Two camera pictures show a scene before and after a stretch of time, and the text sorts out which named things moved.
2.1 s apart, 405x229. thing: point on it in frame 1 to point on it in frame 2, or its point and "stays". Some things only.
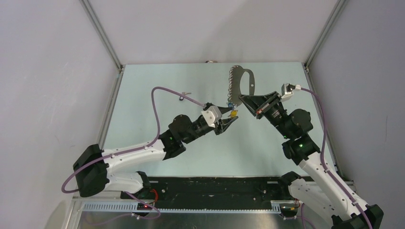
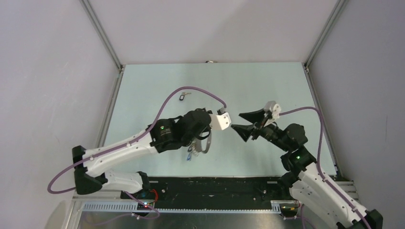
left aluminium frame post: x=105 y=42 stays
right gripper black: x=257 y=104 to x=245 y=130
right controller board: x=287 y=208 stays
